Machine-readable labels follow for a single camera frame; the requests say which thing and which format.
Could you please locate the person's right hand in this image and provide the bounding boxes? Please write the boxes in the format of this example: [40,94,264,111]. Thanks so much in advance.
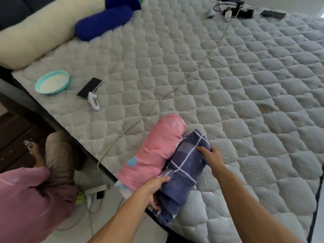
[196,146,226,176]

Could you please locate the person's left hand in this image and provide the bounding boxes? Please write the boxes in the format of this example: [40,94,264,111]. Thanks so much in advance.
[138,176,171,211]

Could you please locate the purple checked towel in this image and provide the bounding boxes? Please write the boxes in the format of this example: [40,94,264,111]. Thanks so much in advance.
[152,129,212,227]

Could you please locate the person's right forearm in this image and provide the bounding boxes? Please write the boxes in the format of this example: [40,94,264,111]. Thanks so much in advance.
[215,165,303,243]

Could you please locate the person's left forearm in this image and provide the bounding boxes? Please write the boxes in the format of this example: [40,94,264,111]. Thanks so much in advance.
[87,192,152,243]

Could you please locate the pink rolled towel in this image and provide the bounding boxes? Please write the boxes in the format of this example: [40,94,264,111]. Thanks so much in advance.
[115,114,187,198]

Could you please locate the white power strip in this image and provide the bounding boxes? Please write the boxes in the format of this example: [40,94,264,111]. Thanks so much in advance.
[84,185,108,197]

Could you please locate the grey quilted mattress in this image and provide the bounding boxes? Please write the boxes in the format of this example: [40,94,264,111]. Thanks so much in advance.
[11,0,324,243]

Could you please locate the brown trousers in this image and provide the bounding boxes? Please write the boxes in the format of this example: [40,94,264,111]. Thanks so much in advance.
[45,131,85,186]

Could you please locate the white handheld thermometer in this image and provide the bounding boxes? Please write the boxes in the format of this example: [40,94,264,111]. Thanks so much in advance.
[87,92,101,112]

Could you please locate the pink shirt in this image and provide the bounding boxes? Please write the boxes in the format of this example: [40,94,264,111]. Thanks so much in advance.
[0,166,79,243]

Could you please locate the black smartphone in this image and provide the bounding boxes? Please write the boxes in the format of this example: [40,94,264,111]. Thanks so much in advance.
[77,77,102,100]

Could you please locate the black boxy device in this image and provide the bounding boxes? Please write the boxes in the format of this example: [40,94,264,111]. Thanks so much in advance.
[237,8,254,19]

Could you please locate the flat black remote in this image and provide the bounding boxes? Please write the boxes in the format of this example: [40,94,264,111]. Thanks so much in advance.
[260,10,287,19]

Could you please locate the teal bowl with white powder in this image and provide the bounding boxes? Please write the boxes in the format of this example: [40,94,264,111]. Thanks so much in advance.
[35,71,70,95]

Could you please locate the blue plush toy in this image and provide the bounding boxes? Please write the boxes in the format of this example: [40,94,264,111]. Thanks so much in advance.
[75,0,142,42]

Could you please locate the cream bolster pillow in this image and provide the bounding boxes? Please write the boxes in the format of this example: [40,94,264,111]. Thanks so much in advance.
[0,0,106,70]

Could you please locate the dark grey sofa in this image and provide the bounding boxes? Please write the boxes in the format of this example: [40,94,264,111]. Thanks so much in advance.
[0,0,60,31]

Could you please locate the thin white floor cable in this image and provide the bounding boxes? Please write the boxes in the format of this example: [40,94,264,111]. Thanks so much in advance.
[56,198,122,231]

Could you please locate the long white charging cable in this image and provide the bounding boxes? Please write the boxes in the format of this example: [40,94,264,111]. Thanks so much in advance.
[97,9,240,175]

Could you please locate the black looped cable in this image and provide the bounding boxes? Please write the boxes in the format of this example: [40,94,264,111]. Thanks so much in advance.
[213,1,245,14]

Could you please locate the black bed frame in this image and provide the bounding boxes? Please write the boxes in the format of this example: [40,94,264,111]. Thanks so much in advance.
[0,71,178,238]

